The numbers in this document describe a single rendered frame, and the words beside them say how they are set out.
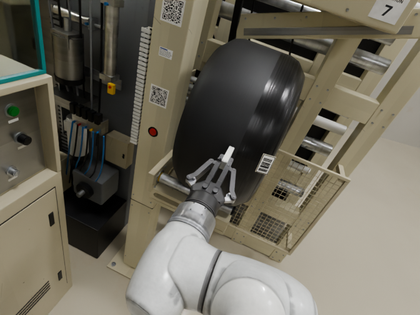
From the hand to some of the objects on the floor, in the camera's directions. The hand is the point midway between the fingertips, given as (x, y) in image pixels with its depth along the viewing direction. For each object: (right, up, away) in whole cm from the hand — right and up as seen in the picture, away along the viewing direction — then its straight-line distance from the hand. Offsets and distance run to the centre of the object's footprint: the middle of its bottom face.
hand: (227, 157), depth 67 cm
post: (-54, -69, +100) cm, 133 cm away
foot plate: (-54, -69, +100) cm, 133 cm away
